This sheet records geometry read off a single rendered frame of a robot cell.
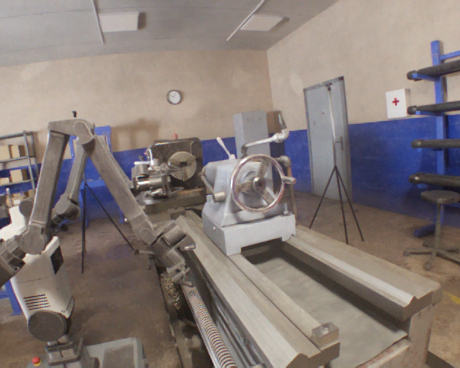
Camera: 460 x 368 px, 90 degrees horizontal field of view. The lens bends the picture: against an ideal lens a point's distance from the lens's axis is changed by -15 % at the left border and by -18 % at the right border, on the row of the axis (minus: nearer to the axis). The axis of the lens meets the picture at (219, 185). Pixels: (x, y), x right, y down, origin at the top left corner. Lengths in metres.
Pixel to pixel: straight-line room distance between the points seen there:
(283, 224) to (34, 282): 0.99
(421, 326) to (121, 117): 5.75
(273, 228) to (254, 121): 5.01
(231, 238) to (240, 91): 5.69
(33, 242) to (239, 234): 0.70
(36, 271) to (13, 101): 5.52
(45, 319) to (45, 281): 0.17
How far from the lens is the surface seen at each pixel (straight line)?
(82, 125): 0.86
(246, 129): 5.90
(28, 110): 6.35
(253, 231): 1.05
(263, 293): 0.80
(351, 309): 0.92
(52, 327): 1.28
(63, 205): 1.36
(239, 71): 6.67
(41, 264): 1.16
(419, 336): 0.91
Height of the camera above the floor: 1.26
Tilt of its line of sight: 9 degrees down
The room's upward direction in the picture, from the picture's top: 7 degrees counter-clockwise
